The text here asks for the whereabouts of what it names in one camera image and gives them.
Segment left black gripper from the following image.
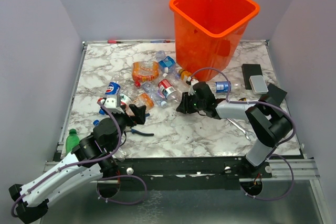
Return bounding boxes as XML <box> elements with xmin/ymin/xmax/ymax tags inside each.
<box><xmin>107</xmin><ymin>104</ymin><xmax>146</xmax><ymax>151</ymax></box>

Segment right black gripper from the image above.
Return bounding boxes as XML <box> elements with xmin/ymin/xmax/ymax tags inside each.
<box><xmin>177</xmin><ymin>91</ymin><xmax>206</xmax><ymax>114</ymax></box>

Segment red label clear bottle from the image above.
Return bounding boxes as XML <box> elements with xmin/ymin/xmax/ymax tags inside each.
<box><xmin>157</xmin><ymin>79</ymin><xmax>176</xmax><ymax>100</ymax></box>

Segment blue label slim bottle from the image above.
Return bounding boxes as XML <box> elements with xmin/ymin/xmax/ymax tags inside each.
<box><xmin>207</xmin><ymin>81</ymin><xmax>241</xmax><ymax>93</ymax></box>

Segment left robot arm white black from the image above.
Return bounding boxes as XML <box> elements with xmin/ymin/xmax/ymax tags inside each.
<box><xmin>9</xmin><ymin>104</ymin><xmax>146</xmax><ymax>223</ymax></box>

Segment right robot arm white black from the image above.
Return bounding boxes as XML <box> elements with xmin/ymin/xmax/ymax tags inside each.
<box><xmin>176</xmin><ymin>82</ymin><xmax>296</xmax><ymax>177</ymax></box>

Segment orange plastic bin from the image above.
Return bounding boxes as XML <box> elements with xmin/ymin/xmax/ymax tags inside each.
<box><xmin>169</xmin><ymin>0</ymin><xmax>260</xmax><ymax>81</ymax></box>

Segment red white label bottle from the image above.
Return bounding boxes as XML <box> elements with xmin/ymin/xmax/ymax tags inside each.
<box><xmin>98</xmin><ymin>93</ymin><xmax>132</xmax><ymax>108</ymax></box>

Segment clear crumpled water bottle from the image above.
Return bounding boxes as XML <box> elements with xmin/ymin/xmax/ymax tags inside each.
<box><xmin>141</xmin><ymin>82</ymin><xmax>167</xmax><ymax>108</ymax></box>

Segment orange juice small bottle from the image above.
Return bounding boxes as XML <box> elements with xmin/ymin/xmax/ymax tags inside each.
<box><xmin>178</xmin><ymin>69</ymin><xmax>192</xmax><ymax>84</ymax></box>

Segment Pepsi bottle blue cap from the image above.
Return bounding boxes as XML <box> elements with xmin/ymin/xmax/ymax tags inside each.
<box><xmin>98</xmin><ymin>74</ymin><xmax>125</xmax><ymax>116</ymax></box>

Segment small blue cap bottle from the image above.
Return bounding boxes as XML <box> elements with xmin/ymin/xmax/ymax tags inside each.
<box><xmin>93</xmin><ymin>120</ymin><xmax>100</xmax><ymax>127</ymax></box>

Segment light blue label bottle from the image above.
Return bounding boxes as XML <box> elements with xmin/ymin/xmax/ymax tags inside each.
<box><xmin>155</xmin><ymin>50</ymin><xmax>176</xmax><ymax>73</ymax></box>

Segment clear bottle at table edge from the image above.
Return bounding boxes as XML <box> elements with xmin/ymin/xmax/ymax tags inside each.
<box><xmin>113</xmin><ymin>146</ymin><xmax>131</xmax><ymax>162</ymax></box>

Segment silver wrench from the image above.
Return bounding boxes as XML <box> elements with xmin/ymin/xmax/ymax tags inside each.
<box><xmin>227</xmin><ymin>118</ymin><xmax>254</xmax><ymax>141</ymax></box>

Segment black flat box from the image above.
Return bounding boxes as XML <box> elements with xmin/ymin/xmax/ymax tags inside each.
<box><xmin>241</xmin><ymin>63</ymin><xmax>263</xmax><ymax>90</ymax></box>

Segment blue red pen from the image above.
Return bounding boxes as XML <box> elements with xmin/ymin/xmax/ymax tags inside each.
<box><xmin>150</xmin><ymin>40</ymin><xmax>171</xmax><ymax>44</ymax></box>

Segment green plastic bottle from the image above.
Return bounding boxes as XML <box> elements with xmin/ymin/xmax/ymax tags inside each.
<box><xmin>65</xmin><ymin>129</ymin><xmax>80</xmax><ymax>154</ymax></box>

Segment grey small case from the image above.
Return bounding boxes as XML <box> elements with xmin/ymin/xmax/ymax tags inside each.
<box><xmin>249</xmin><ymin>75</ymin><xmax>268</xmax><ymax>95</ymax></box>

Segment red marker pen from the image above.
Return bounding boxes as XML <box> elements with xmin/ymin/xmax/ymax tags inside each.
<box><xmin>107</xmin><ymin>40</ymin><xmax>123</xmax><ymax>44</ymax></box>

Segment black square pad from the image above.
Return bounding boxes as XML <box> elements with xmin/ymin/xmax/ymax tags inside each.
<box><xmin>267</xmin><ymin>83</ymin><xmax>287</xmax><ymax>105</ymax></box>

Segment blue handled pliers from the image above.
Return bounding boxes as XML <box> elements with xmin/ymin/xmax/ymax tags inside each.
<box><xmin>131</xmin><ymin>129</ymin><xmax>154</xmax><ymax>136</ymax></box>

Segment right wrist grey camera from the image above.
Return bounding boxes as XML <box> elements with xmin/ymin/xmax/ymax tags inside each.
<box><xmin>186</xmin><ymin>77</ymin><xmax>199</xmax><ymax>95</ymax></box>

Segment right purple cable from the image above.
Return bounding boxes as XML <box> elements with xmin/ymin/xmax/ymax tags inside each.
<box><xmin>191</xmin><ymin>67</ymin><xmax>296</xmax><ymax>201</ymax></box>

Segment purple cable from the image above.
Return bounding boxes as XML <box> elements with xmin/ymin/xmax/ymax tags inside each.
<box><xmin>10</xmin><ymin>100</ymin><xmax>148</xmax><ymax>218</ymax></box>
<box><xmin>191</xmin><ymin>67</ymin><xmax>296</xmax><ymax>201</ymax></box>

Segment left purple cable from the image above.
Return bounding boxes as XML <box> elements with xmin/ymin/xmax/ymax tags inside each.
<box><xmin>10</xmin><ymin>100</ymin><xmax>148</xmax><ymax>218</ymax></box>

